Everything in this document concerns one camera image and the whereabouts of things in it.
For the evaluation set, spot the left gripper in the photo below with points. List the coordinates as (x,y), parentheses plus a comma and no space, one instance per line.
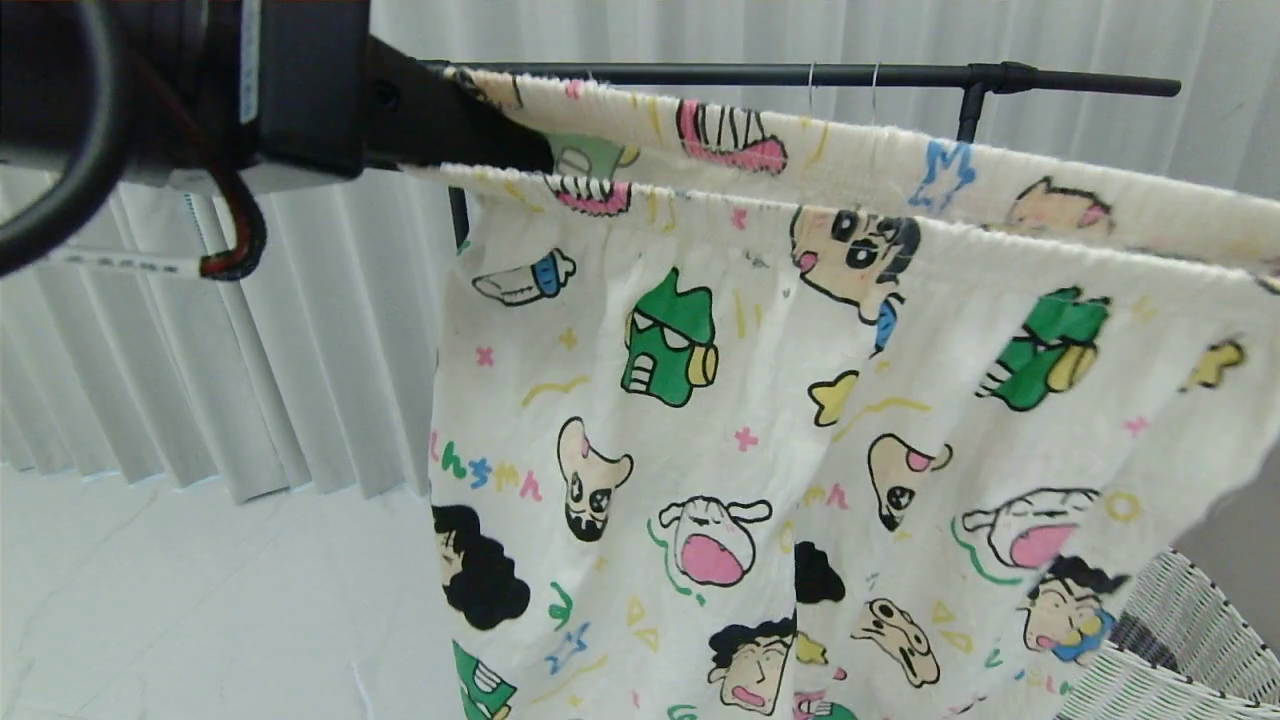
(300,90)

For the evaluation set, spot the pink clothes hanger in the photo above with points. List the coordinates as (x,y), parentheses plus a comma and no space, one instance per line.
(875,90)
(810,85)

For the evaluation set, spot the cream printed garment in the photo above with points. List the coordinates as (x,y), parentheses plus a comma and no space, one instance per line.
(700,450)

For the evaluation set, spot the black clothes rack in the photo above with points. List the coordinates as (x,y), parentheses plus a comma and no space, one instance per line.
(900,75)

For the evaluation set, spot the white laundry basket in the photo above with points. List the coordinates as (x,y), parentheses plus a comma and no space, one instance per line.
(1180,640)

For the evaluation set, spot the white curtain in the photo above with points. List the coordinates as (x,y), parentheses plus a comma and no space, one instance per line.
(300,350)

